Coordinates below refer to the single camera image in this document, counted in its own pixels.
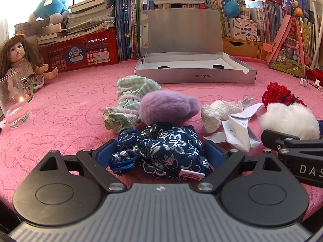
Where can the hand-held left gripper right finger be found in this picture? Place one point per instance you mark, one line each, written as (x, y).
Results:
(214, 155)

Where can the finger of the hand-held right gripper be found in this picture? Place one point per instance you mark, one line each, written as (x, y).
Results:
(271, 137)

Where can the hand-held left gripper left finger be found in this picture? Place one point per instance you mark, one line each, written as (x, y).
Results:
(104, 155)

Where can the white fluffy pompom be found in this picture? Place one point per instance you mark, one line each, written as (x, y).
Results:
(287, 118)

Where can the white paper origami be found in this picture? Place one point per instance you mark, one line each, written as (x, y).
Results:
(237, 133)

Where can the red crochet piece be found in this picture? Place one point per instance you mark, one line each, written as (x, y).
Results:
(275, 90)

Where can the blue floral fabric pouch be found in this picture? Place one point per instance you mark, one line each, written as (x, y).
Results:
(161, 146)

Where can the purple fluffy plush toy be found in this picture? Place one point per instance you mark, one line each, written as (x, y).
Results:
(164, 105)

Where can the silver cardboard box with lid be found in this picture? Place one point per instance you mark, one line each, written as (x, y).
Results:
(181, 30)

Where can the crumpled white paper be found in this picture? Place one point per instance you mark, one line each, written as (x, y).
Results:
(212, 116)

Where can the pink patterned blanket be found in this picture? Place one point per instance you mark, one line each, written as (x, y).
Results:
(75, 111)

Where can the small white plastic clips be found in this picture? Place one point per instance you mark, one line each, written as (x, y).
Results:
(304, 82)

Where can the green striped doll clothing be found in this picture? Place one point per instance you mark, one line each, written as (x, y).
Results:
(131, 88)

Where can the pink triangular toy house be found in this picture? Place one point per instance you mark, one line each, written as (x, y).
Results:
(290, 48)

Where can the wooden drawer box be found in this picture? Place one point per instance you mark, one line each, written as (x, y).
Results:
(242, 49)

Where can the clear glass mug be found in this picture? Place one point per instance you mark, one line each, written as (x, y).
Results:
(15, 111)

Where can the white printed carton box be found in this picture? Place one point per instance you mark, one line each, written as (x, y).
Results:
(243, 29)

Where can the red plastic crate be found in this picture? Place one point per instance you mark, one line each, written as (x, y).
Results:
(96, 42)

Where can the white pole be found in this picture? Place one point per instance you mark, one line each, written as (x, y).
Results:
(316, 30)

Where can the row of colourful books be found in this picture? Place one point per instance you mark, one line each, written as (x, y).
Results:
(270, 20)

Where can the row of blue thin books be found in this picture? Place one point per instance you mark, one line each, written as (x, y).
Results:
(126, 25)

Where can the brown-haired baby doll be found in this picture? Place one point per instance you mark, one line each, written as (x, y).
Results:
(17, 53)

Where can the stack of worn books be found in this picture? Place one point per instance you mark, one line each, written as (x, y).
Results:
(88, 15)

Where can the flat books under white plush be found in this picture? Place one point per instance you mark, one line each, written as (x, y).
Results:
(176, 2)

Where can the blue plush toy with tag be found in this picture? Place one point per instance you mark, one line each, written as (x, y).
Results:
(50, 6)

